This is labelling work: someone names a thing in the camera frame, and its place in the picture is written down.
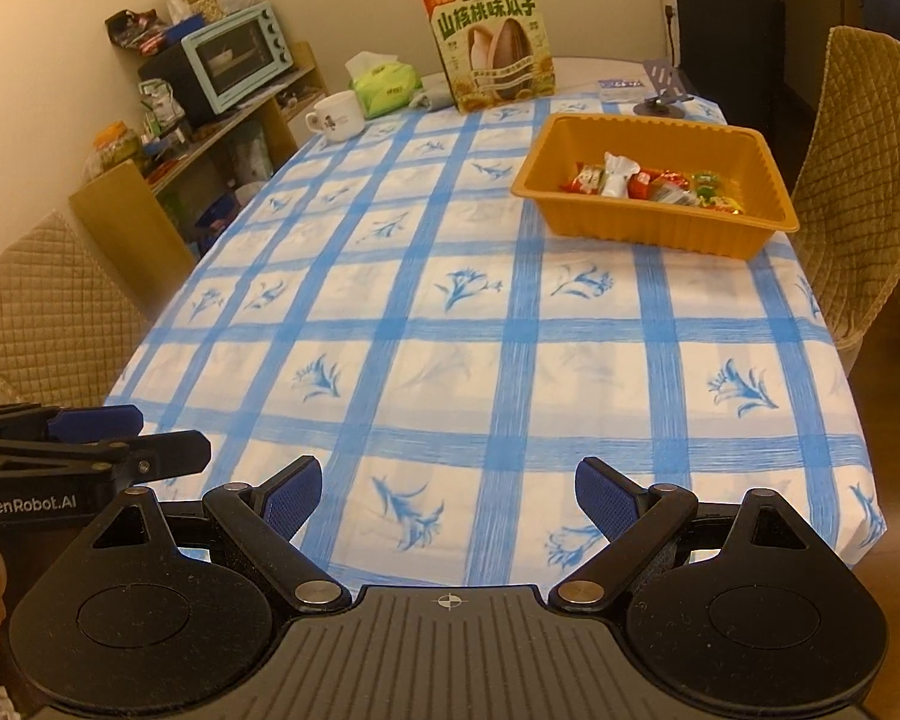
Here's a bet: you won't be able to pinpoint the wooden panel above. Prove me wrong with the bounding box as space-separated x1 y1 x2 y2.
67 159 198 282

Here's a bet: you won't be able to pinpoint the small blue white box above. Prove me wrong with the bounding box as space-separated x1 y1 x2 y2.
596 77 650 102

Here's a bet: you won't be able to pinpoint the large sunflower seed bag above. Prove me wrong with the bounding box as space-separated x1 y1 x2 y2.
420 0 556 115

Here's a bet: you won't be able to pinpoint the large red snack packet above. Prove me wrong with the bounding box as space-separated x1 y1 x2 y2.
559 163 605 196

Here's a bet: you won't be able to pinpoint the red-brown candy wrapper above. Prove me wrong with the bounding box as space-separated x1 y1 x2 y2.
652 169 698 207

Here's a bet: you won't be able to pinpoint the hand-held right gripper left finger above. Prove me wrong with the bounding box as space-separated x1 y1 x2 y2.
86 456 353 614

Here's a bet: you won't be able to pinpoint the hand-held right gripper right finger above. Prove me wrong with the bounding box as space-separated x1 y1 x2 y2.
547 456 818 612

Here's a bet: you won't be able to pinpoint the white mug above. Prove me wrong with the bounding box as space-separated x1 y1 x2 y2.
304 90 366 145

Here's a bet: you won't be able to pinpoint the orange plastic tray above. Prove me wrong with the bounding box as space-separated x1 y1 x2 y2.
510 112 801 261

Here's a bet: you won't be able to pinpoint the blue checked tablecloth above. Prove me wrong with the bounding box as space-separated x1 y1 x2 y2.
103 86 887 593

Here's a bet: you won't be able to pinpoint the black cabinet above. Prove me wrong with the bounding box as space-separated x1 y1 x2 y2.
656 0 787 102

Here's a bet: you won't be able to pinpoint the blue packets on shelf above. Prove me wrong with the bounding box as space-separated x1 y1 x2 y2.
195 195 241 237

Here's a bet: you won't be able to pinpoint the green tissue pack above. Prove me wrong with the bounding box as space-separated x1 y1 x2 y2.
345 51 423 121

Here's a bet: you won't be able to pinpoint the quilted beige chair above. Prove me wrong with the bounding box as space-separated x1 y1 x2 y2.
0 210 151 410
791 25 900 376

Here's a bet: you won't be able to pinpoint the snack bags on shelf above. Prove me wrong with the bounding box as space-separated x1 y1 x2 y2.
105 7 170 57

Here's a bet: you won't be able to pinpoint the wooden shelf unit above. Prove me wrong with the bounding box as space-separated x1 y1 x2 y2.
67 41 329 271

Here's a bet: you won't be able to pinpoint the plastic bags on oven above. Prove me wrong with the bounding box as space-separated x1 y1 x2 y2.
161 0 248 23

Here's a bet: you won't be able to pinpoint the yellow snack jar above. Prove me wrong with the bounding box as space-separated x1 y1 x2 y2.
90 121 142 170

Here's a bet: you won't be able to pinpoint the grey phone stand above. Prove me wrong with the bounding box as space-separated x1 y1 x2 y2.
634 58 695 119

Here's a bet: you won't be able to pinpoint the grey cloth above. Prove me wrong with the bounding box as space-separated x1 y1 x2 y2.
412 73 458 110

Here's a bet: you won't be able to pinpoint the light blue toaster oven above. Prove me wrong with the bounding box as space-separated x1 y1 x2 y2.
180 4 295 115

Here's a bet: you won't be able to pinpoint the green white bag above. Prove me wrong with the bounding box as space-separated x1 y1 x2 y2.
139 79 188 140

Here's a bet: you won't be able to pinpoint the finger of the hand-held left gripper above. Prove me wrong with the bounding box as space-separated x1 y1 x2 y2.
0 403 145 445
0 431 212 482

